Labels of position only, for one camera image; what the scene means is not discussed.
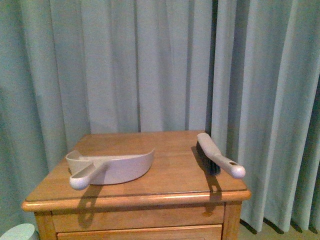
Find wooden nightstand cabinet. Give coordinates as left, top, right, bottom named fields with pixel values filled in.
left=22, top=130, right=251, bottom=240

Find beige hand brush black bristles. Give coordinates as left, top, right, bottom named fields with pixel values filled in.
left=196, top=132, right=246, bottom=179

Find light teal curtain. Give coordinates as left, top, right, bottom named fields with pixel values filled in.
left=0, top=0, right=320, bottom=233

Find white round bin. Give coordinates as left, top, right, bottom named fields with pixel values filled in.
left=0, top=223, right=39, bottom=240

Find beige plastic dustpan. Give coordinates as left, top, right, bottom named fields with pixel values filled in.
left=65, top=150, right=155, bottom=191

